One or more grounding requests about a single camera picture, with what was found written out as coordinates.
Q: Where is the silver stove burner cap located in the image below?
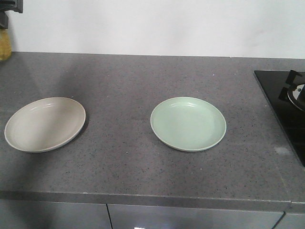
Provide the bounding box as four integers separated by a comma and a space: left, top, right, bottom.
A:
287, 84, 305, 112

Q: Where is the grey lower cabinet door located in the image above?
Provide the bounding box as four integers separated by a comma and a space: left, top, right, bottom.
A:
108, 204, 282, 229

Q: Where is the black stove pan support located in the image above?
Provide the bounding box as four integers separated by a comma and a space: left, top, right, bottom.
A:
278, 70, 305, 103

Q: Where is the grey left cabinet door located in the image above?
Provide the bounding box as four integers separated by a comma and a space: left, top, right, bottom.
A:
0, 199, 111, 229

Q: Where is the pale patchy corn cob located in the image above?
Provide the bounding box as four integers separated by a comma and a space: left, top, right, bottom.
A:
0, 29, 11, 61

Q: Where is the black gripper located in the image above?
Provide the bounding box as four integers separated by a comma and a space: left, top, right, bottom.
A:
0, 11, 9, 29

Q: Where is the black glass gas stove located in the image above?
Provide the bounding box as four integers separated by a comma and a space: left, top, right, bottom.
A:
254, 70, 305, 165

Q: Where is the grey cabinet door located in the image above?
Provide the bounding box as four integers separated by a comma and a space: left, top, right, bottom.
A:
0, 199, 111, 229
108, 204, 282, 229

